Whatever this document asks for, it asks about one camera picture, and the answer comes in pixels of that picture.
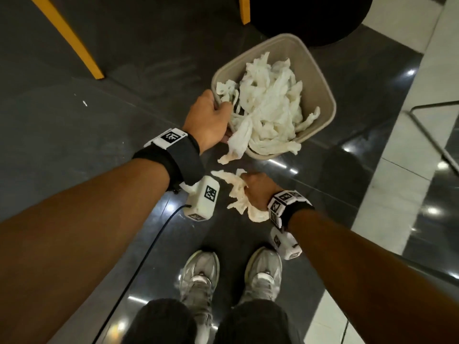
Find person's left hand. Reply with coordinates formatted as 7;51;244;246
182;90;233;155

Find person's right hand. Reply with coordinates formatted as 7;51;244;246
240;171;284;212

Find white tissue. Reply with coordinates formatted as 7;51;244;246
211;168;270;223

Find beige waste bin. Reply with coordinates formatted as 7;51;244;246
211;33;337;161

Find person's right forearm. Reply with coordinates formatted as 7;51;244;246
287;209;459;344

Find person's left forearm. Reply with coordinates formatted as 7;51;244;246
0;158;171;344

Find pile of white tissues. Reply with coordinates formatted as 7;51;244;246
216;52;321;165

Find grey right sneaker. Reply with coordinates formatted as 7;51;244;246
239;246;283;306

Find grey sneaker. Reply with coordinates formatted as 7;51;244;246
239;246;283;306
179;250;220;344

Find grey left sneaker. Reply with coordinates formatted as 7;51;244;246
179;250;220;344

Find black trousers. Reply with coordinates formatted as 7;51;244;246
122;298;306;344

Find metal railing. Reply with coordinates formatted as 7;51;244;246
408;100;459;177

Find black right wrist strap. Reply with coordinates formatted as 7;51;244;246
267;190;316;232

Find black wrist strap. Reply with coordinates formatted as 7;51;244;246
132;128;206;192
267;190;316;232

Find black left wrist strap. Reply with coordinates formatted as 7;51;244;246
132;128;206;192

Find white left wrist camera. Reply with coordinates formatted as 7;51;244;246
179;175;221;222

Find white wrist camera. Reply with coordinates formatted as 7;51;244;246
270;226;303;261
179;175;221;222

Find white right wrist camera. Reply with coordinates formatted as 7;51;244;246
270;226;303;261

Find black cable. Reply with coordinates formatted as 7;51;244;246
91;204;193;344

